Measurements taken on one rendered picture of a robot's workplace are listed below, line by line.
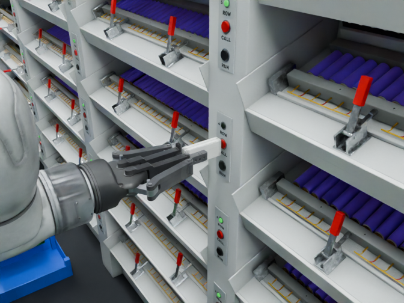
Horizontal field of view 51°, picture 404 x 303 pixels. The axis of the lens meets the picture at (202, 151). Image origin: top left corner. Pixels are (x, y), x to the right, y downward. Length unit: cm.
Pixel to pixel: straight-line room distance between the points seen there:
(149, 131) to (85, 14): 40
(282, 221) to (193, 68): 32
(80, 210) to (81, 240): 131
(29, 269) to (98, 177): 125
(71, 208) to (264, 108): 31
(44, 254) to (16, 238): 132
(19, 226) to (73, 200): 8
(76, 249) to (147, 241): 61
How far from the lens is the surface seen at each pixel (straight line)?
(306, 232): 71
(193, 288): 115
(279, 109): 64
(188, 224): 103
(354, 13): 52
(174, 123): 91
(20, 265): 186
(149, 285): 145
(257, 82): 66
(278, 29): 67
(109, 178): 60
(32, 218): 55
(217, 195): 80
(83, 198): 58
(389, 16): 49
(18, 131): 43
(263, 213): 75
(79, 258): 182
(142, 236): 132
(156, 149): 69
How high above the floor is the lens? 119
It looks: 28 degrees down
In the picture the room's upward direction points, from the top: straight up
